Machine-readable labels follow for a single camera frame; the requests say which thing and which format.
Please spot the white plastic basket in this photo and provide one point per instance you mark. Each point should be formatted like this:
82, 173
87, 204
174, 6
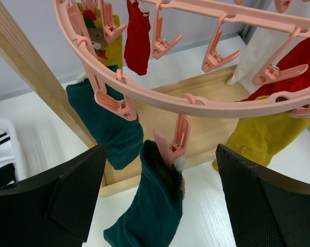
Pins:
21, 171

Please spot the black sock in basket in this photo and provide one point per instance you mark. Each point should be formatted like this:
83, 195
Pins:
7, 175

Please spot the mustard yellow sock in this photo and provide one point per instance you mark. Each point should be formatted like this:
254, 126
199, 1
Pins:
260, 138

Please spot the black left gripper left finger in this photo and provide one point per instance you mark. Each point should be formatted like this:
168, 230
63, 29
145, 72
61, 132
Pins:
54, 207

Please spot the dark green sock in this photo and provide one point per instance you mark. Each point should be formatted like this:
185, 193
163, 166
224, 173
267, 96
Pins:
156, 210
122, 139

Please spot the white black striped sock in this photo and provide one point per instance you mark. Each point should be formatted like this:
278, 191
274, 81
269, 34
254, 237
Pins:
6, 150

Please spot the red sock inside ring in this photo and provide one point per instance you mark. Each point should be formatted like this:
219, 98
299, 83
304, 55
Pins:
137, 47

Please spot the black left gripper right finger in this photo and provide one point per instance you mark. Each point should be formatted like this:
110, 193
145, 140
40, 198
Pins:
266, 208

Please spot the yellow bear pattern sock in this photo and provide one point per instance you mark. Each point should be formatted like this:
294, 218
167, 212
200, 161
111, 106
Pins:
107, 53

